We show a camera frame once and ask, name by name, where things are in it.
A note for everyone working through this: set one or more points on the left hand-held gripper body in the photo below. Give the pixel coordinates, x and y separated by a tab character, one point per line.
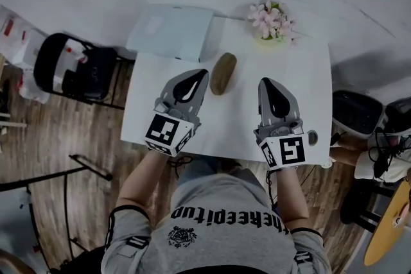
162	133

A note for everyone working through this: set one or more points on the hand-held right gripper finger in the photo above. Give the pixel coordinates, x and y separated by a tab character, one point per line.
265	109
290	109

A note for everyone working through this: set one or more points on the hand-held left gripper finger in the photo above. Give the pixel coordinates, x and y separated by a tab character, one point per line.
200	93
171	90

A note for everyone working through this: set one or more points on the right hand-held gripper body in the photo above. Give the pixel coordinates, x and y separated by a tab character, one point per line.
290	150

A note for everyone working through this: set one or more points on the brown oval object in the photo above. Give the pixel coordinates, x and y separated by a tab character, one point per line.
223	75

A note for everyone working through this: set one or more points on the person's left forearm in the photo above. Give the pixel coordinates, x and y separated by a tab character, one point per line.
141	183

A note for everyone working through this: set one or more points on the person's right forearm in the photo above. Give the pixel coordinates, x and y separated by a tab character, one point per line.
290	199

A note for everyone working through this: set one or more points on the person's blue jeans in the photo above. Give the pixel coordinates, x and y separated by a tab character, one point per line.
205	170

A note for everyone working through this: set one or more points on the white flat box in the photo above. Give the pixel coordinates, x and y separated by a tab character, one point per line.
173	32

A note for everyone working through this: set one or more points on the pink flowers in pot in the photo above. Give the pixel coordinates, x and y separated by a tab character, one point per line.
271	22

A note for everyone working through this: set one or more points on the black folding chair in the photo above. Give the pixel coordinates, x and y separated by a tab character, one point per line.
77	73

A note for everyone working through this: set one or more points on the person's grey shirt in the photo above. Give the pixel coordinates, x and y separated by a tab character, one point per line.
218	227

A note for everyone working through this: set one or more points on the black metal stand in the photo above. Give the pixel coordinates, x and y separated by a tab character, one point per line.
64	173

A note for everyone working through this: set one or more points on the round yellow table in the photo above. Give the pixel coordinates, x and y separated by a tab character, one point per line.
385	231

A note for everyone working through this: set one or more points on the white plastic bag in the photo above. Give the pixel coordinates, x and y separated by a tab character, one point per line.
22	41

